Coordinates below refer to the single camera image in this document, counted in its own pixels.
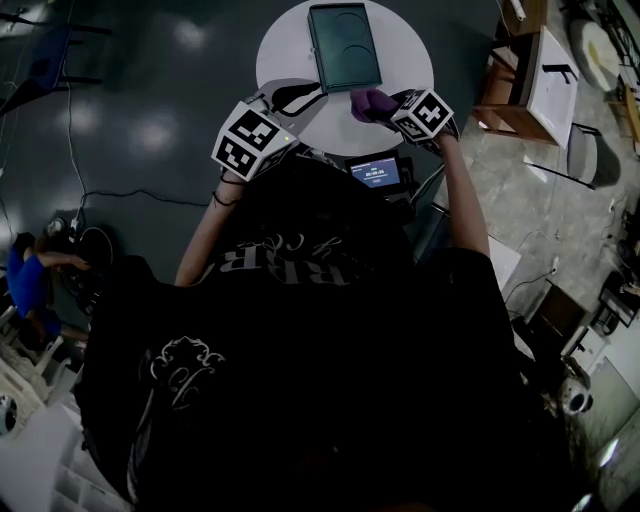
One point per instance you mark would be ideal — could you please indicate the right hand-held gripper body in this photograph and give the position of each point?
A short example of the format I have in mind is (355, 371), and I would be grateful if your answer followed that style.
(425, 115)

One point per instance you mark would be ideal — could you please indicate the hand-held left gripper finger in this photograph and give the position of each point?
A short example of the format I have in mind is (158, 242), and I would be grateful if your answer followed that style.
(307, 112)
(270, 89)

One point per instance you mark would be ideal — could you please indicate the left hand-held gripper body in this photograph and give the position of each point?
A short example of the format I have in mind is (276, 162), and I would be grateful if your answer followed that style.
(250, 142)

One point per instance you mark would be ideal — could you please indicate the purple cloth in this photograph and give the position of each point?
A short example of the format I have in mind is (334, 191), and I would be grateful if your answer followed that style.
(372, 104)

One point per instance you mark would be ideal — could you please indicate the dark green case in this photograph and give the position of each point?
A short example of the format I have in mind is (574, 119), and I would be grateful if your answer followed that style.
(345, 47)

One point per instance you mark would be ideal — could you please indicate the person's right forearm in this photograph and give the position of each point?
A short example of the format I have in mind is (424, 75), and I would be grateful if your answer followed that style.
(465, 200)

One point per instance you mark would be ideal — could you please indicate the person's left forearm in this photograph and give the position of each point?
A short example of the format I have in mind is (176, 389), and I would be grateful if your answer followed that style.
(200, 245)

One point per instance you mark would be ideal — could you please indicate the black wrist band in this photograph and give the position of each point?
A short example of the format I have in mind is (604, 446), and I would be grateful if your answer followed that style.
(232, 181)
(225, 201)

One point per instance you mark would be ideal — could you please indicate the person's white shoe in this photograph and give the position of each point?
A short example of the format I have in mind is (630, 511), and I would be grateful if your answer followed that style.
(320, 156)

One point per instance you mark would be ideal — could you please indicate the small screen device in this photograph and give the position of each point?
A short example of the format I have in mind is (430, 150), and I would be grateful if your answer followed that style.
(375, 172)

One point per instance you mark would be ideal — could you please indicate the black faucet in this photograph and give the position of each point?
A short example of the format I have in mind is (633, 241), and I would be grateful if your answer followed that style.
(560, 72)

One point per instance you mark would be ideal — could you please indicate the grey chair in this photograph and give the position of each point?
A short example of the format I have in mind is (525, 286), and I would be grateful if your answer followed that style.
(590, 155)

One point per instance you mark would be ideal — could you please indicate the white ceramic basin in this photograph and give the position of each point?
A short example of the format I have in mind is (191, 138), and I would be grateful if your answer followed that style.
(595, 50)

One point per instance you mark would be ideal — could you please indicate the person's black printed shirt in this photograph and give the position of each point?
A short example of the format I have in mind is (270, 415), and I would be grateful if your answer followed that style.
(300, 350)

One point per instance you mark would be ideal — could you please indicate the blue chair with black legs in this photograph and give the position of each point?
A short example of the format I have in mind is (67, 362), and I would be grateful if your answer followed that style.
(50, 60)

